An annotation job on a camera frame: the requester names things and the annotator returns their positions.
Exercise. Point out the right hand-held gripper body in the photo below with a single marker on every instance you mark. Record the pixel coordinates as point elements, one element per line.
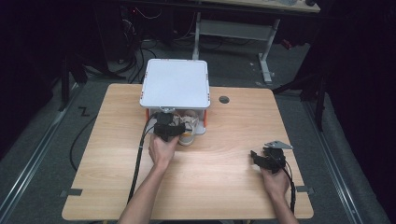
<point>274,158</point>

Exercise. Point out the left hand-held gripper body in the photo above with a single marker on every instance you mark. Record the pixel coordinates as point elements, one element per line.
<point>164,126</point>

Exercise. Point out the white two-tier shoe rack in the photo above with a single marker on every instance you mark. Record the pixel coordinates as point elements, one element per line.
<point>175,84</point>

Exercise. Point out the person's right hand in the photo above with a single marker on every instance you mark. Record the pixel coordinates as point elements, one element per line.
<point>276,185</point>

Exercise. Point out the person's left hand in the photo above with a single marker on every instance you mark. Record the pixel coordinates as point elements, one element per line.
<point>162,152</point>

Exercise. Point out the grey tape strip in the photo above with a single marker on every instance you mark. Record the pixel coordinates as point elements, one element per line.
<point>305,189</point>
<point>73,192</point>

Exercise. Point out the grey round table grommet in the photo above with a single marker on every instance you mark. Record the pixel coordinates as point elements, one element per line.
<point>223,100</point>

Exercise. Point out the black metal stand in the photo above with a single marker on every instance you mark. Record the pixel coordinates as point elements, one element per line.
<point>64,84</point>
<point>320,99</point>

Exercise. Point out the black zigzag floor tape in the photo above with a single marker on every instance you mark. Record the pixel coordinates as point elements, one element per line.
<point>83,111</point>

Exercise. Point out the metal floor rail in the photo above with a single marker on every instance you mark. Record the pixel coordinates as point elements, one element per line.
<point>34,155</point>
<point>333,161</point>

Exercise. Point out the wooden desk with white frame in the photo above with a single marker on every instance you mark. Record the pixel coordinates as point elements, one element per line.
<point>236,29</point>

